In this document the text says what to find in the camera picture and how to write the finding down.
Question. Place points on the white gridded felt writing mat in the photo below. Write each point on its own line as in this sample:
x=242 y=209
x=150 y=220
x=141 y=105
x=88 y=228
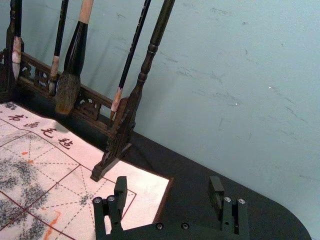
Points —
x=50 y=175

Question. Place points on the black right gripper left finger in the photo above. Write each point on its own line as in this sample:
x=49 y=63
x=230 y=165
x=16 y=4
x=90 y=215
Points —
x=119 y=197

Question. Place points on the slim black pointed calligraphy brush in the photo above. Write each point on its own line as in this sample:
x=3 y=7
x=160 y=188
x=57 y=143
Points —
x=132 y=50

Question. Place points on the large brown-bristled calligraphy brush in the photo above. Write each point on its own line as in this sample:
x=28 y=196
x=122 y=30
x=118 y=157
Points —
x=75 y=55

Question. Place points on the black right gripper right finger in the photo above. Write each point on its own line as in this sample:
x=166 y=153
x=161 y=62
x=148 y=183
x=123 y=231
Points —
x=216 y=200

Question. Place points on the dark carved wooden brush rack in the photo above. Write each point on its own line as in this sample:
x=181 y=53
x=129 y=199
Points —
x=149 y=51

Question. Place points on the white-tipped calligraphy brush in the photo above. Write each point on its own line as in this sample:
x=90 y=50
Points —
x=16 y=62

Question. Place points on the plain pale wall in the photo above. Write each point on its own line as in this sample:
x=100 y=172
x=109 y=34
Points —
x=237 y=75

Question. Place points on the black table cloth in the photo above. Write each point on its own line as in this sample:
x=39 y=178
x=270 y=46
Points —
x=200 y=162

